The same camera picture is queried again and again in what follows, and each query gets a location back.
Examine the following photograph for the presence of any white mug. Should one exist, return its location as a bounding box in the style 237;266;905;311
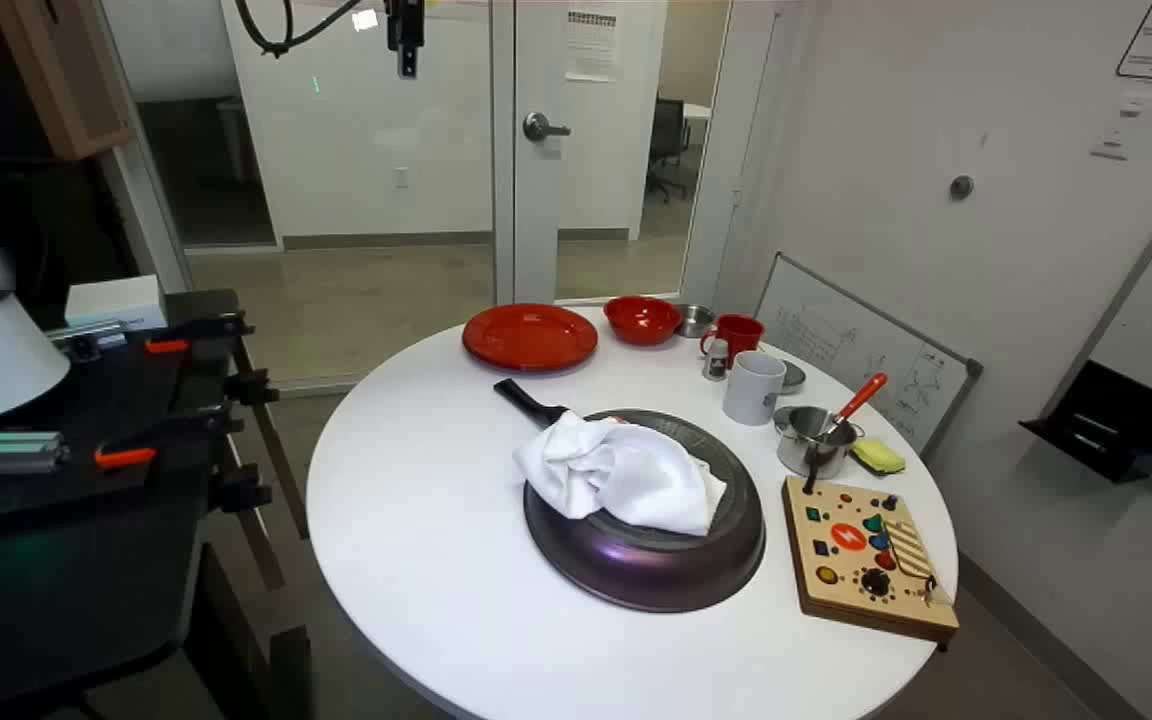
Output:
722;348;792;428

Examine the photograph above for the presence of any black office chair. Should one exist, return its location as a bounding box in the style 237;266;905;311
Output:
649;95;702;197

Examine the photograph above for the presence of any red plate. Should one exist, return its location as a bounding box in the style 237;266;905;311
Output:
462;298;605;376

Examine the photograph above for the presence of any wooden cabinet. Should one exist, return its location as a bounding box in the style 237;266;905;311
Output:
0;0;133;163

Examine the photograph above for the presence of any steel pot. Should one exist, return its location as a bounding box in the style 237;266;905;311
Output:
772;405;860;481

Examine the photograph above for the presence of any white towel with red stripes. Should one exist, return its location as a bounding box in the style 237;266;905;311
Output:
511;407;729;538

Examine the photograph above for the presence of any red-handled utensil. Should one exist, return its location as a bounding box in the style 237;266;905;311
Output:
800;367;894;495

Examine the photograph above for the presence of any wooden toy board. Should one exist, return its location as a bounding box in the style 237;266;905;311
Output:
782;475;963;645

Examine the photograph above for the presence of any yellow green sponge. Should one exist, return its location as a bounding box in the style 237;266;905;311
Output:
850;436;910;481

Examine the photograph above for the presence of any metal door handle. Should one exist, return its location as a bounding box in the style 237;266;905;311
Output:
519;109;576;149

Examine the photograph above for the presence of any small leaning whiteboard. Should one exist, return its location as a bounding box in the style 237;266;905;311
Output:
753;248;990;455

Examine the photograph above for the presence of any black wall tray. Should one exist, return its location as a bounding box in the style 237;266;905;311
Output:
1017;357;1152;486

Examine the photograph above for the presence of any white door with glass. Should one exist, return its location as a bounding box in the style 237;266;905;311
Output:
510;0;674;304

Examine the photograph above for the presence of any red mug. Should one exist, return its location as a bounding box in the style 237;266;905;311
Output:
697;311;768;376

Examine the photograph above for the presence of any white box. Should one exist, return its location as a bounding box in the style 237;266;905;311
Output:
61;270;173;337

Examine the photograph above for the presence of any black clamp with orange tip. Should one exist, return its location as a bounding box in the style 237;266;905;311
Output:
93;397;278;515
61;307;285;407

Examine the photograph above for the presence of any small wall label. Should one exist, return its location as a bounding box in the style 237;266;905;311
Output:
1090;89;1152;168

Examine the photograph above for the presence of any red bowl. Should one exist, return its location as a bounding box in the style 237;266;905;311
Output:
600;292;689;351

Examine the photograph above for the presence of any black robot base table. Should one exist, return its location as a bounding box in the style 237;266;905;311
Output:
0;286;317;720

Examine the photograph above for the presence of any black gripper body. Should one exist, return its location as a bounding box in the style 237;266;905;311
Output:
386;0;430;57

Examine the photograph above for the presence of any paper sign on door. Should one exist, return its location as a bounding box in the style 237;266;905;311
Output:
562;8;623;89

